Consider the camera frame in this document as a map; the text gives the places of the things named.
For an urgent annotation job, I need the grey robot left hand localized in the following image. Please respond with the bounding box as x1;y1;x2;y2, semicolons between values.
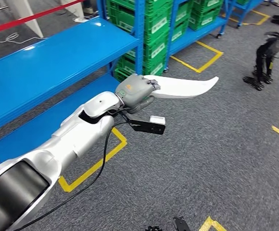
115;74;161;115

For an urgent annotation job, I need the white curved plastic part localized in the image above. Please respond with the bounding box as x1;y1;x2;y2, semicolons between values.
143;75;219;100

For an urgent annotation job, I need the blue metal shelf rack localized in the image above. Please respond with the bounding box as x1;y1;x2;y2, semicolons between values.
164;0;265;72
0;0;146;174

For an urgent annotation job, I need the white power strip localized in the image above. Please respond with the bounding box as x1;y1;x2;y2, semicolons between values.
73;16;90;24

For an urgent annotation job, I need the person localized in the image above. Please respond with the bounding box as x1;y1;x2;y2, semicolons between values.
81;0;96;15

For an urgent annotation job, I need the white desk panel leg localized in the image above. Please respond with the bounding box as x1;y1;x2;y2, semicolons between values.
60;0;84;20
6;0;44;39

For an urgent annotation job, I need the robot's black right foot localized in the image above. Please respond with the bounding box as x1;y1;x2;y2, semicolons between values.
173;216;190;231

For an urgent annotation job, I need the red barrier belt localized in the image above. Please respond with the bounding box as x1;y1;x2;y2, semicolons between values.
0;0;84;37

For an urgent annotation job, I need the black legged robot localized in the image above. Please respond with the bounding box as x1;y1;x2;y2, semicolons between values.
242;24;279;92

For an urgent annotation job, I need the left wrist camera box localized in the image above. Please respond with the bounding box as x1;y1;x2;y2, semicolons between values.
127;115;166;136

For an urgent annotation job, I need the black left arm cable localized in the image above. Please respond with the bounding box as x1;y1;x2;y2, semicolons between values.
13;111;130;231

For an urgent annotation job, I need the white floor cable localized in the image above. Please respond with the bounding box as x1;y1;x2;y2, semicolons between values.
0;32;44;45

